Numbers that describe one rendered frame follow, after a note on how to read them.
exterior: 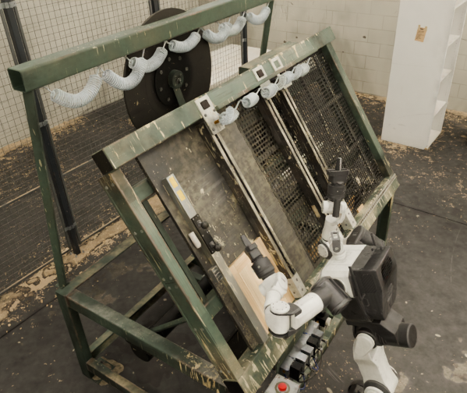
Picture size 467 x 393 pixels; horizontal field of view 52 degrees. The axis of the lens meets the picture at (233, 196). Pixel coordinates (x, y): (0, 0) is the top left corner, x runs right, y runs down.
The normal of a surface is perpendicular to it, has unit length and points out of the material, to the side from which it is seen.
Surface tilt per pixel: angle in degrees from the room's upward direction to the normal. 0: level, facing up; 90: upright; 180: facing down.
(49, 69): 90
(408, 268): 0
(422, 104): 90
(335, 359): 0
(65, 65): 90
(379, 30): 90
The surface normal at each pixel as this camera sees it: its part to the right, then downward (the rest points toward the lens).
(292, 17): -0.59, 0.46
